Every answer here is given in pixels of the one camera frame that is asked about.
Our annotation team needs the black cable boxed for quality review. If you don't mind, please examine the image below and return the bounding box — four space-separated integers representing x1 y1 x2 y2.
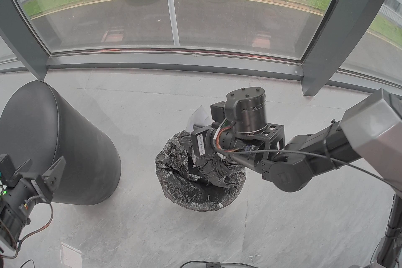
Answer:
217 148 402 191

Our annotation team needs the window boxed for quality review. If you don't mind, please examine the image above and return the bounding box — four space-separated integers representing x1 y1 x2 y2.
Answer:
0 0 402 98

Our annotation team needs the white paper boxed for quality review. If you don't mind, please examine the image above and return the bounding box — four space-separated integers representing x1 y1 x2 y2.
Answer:
187 105 213 132

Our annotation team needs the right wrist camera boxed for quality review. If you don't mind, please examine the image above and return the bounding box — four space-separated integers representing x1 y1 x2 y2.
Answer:
209 101 227 127

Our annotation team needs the black plastic bag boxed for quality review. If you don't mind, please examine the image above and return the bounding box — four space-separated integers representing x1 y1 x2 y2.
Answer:
155 130 247 212

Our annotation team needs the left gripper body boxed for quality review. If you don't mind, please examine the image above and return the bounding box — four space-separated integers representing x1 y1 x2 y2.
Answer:
6 177 53 214

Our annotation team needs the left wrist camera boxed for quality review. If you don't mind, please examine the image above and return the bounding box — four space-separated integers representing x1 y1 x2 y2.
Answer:
0 154 14 182

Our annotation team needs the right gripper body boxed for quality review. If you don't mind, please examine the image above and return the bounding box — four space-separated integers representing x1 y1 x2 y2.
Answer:
191 124 240 158

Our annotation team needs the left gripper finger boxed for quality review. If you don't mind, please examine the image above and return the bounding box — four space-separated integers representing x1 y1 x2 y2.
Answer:
42 156 67 189
8 159 32 186

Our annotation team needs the dark grey round chair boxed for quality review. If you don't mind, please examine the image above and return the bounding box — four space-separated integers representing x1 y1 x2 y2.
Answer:
0 80 122 206

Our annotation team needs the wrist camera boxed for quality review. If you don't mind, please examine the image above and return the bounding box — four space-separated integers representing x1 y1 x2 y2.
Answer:
0 154 14 182
209 101 227 127

